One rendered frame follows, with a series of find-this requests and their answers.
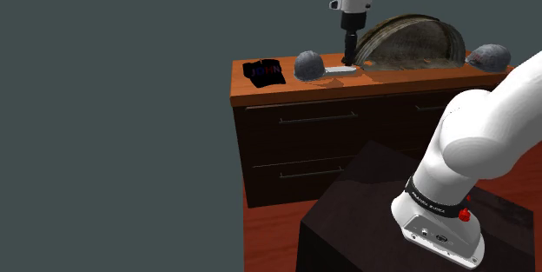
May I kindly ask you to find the white flat oblong object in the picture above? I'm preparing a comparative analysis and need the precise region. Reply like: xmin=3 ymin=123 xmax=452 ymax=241
xmin=323 ymin=65 xmax=358 ymax=76

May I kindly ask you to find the black cap with lettering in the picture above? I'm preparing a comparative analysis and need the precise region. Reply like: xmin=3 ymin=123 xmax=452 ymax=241
xmin=241 ymin=58 xmax=288 ymax=90

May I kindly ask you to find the dark wooden chest of drawers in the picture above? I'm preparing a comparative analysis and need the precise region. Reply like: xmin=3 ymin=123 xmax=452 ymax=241
xmin=229 ymin=51 xmax=516 ymax=209

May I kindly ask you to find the grey cap with red print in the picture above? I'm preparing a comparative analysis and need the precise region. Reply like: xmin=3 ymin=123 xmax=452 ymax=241
xmin=465 ymin=43 xmax=512 ymax=74

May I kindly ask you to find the dark robot stand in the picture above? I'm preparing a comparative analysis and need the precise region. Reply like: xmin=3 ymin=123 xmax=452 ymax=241
xmin=294 ymin=139 xmax=536 ymax=272

